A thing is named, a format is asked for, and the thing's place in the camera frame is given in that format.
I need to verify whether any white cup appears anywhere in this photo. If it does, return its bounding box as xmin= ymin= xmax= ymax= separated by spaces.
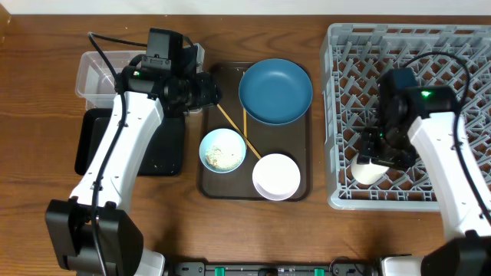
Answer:
xmin=351 ymin=153 xmax=389 ymax=185

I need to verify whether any blue plate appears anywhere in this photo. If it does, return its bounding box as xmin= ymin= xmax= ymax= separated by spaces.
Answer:
xmin=239 ymin=58 xmax=314 ymax=126

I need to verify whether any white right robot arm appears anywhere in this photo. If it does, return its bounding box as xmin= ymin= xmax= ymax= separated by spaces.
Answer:
xmin=351 ymin=68 xmax=490 ymax=275

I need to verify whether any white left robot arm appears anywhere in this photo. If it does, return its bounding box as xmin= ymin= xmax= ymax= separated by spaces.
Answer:
xmin=45 ymin=66 xmax=221 ymax=275

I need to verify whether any grey dishwasher rack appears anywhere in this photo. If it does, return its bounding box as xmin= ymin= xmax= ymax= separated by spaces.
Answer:
xmin=320 ymin=24 xmax=490 ymax=212

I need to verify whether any short wooden chopstick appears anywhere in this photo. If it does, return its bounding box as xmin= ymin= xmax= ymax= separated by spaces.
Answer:
xmin=242 ymin=108 xmax=248 ymax=138

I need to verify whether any dark brown serving tray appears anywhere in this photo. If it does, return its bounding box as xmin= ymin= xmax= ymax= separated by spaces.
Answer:
xmin=197 ymin=62 xmax=312 ymax=202

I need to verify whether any light blue rice bowl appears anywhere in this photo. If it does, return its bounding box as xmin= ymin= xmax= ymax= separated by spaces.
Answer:
xmin=199 ymin=128 xmax=247 ymax=173

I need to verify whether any long wooden chopstick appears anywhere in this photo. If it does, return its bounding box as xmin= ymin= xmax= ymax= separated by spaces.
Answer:
xmin=216 ymin=104 xmax=262 ymax=159

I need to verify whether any black plastic tray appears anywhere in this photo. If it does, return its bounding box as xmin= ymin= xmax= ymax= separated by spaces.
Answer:
xmin=74 ymin=108 xmax=186 ymax=176

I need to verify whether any clear plastic bin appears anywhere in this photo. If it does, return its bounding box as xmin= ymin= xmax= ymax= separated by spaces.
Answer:
xmin=75 ymin=51 xmax=204 ymax=115

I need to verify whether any white bowl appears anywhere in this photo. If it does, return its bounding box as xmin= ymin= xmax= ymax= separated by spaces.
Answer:
xmin=252 ymin=153 xmax=302 ymax=201

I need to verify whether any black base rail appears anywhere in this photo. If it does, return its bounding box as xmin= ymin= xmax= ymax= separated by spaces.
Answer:
xmin=163 ymin=256 xmax=382 ymax=276

